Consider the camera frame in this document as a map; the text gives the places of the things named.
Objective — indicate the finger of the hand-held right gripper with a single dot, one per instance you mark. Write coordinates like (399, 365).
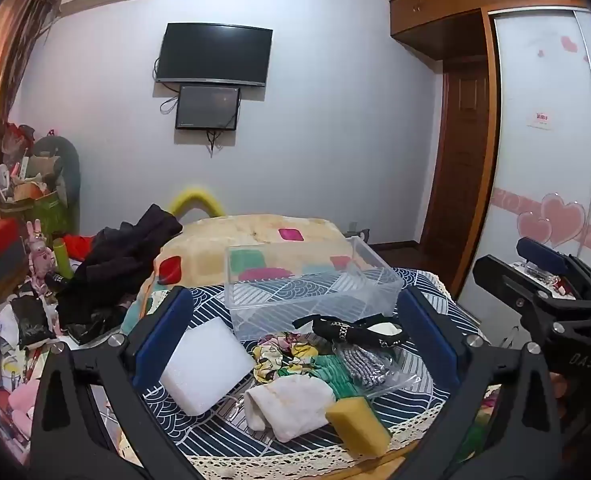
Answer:
(543, 252)
(500, 275)

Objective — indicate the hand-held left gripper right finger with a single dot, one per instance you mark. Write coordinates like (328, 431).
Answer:
(425, 335)

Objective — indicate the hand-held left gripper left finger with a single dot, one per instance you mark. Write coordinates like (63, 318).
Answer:
(168, 327)

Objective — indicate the white foam block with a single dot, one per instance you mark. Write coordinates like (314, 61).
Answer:
(203, 365)

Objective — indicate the grey patterned hair band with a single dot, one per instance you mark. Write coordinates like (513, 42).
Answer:
(363, 367)

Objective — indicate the black studded belt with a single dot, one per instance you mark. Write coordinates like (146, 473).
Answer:
(348, 334)

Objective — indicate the green knitted cloth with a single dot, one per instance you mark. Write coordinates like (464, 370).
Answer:
(333, 375)

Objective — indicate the yellow sponge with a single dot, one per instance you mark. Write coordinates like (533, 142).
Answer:
(358, 427)

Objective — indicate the floral fabric scrunchie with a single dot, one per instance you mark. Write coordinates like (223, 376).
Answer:
(283, 355)

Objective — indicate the clear plastic storage box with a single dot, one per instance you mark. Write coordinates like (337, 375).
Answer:
(315, 285)

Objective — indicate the white fluffy towel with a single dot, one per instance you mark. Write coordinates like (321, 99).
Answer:
(290, 405)

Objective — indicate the clear plastic packet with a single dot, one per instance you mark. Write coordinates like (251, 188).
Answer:
(400, 377)

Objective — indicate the black clothing pile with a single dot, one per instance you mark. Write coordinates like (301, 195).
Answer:
(115, 260)

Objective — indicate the white heart-print wardrobe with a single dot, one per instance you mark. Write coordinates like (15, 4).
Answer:
(545, 150)

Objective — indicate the brown wooden door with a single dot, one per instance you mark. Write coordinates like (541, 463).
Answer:
(458, 160)

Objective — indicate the yellow colour-block blanket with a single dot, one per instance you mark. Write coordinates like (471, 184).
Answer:
(255, 240)

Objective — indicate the green bottle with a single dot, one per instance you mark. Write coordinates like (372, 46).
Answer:
(62, 257)

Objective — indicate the yellow foam arch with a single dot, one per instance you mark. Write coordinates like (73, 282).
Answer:
(198, 202)

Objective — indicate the red and white sticker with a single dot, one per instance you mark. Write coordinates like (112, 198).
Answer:
(542, 119)

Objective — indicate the black plastic bag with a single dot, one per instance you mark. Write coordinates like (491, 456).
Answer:
(30, 317)

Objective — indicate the pink bunny doll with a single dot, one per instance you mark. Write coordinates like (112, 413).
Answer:
(39, 255)

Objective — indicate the green bag of clutter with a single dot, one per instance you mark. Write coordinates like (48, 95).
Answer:
(38, 195)

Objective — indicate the wooden overhead cabinet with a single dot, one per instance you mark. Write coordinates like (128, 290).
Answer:
(440, 15)

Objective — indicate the orange curtain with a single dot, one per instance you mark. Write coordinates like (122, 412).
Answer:
(0, 70)

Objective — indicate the small black wall monitor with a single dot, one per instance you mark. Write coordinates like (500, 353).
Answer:
(208, 107)

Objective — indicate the large black wall television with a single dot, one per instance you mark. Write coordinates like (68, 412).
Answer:
(213, 52)

